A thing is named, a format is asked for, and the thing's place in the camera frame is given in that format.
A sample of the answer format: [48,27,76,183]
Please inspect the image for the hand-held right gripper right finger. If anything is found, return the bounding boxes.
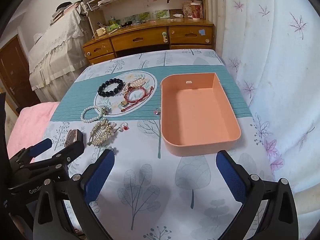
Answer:
[216,150,299,240]

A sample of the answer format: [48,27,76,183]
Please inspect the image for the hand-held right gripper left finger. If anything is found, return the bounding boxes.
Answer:
[32,149,116,240]

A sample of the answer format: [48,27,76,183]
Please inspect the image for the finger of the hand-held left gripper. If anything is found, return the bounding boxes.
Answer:
[17,141,85,178]
[9,138,53,171]

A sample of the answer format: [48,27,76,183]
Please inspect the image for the white pearl bracelet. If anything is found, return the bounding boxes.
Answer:
[80,105,104,124]

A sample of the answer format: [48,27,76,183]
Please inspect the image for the gold rhinestone hair comb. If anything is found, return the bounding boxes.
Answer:
[87,119,117,147]

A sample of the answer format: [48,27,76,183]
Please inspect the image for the black bead bracelet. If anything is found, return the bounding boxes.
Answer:
[98,78,125,98]

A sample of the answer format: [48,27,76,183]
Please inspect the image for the pink plastic storage box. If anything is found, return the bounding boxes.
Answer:
[160,72,242,157]

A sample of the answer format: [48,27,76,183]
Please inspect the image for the red cord bracelet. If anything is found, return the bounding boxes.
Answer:
[121,84,154,113]

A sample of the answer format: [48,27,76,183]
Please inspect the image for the pink blanket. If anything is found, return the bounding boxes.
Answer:
[7,102,61,157]

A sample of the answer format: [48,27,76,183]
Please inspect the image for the brown wooden door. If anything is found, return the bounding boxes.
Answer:
[0,34,35,111]

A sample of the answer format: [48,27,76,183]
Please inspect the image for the lace covered furniture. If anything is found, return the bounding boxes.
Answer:
[27,2,91,101]

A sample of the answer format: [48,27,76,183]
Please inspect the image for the white leaf print curtain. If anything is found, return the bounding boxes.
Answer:
[207,0,320,207]

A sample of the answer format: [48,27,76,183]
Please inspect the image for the wooden desk with drawers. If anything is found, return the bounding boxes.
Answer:
[79,0,208,32]
[82,19,215,65]

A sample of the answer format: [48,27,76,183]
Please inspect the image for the black hat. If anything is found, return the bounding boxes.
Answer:
[56,2,73,12]

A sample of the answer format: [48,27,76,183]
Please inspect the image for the red patterned cup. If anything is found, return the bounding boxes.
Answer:
[190,2,203,21]

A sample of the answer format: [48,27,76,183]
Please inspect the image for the small pearl bead bracelet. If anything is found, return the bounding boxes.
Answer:
[124,78,147,88]

